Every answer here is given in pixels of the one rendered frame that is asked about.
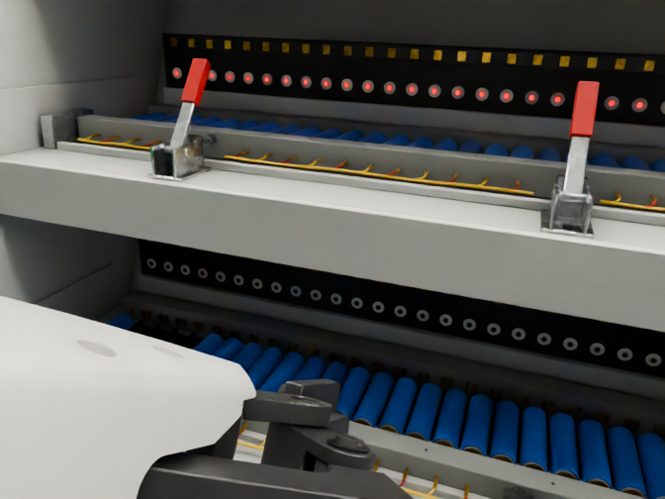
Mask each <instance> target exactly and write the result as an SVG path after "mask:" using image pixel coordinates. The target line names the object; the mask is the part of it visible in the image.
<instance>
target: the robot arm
mask: <svg viewBox="0 0 665 499"><path fill-rule="evenodd" d="M339 390H340V384H339V382H337V381H333V380H329V379H311V380H294V381H286V383H285V384H282V385H281V386H280V387H279V390H278V393H277V392H270V391H262V390H255V389H254V386H253V384H252V382H251V380H250V378H249V377H248V375H247V374H246V372H245V371H244V370H243V368H242V367H241V366H240V365H239V364H237V363H234V362H231V361H228V360H225V359H222V358H218V357H215V356H211V355H208V354H205V353H202V352H198V351H195V350H192V349H187V348H184V347H181V346H177V345H174V344H171V343H168V342H164V341H161V340H158V339H154V338H151V337H147V336H144V335H140V334H137V333H133V332H130V331H126V330H123V329H119V328H116V327H112V326H109V325H105V324H102V323H98V322H95V321H91V320H88V319H84V318H81V317H77V316H74V315H70V314H67V313H63V312H59V311H55V310H53V309H49V308H45V307H41V306H37V305H33V304H30V303H26V302H22V301H18V300H14V299H10V298H6V297H2V296H0V499H414V498H413V497H412V496H410V495H409V494H408V493H407V492H406V491H405V490H404V489H402V488H401V487H400V486H399V485H398V484H397V483H395V482H394V481H393V480H392V479H391V478H390V477H388V476H387V475H386V474H385V473H382V472H376V471H372V469H373V468H374V463H375V458H376V454H375V453H374V452H373V451H372V450H370V448H369V447H367V446H364V445H363V443H364V439H362V438H359V437H356V436H353V435H348V434H347V433H348V427H349V419H348V416H347V415H344V414H341V413H337V412H336V406H337V401H338V396H339ZM242 419H244V420H248V421H258V422H269V426H268V431H267V435H266V440H265V444H264V449H263V453H262V458H261V462H260V463H254V462H247V461H241V460H234V456H235V452H236V447H237V443H238V435H239V431H240V426H241V422H242ZM185 450H186V452H184V451H185Z"/></svg>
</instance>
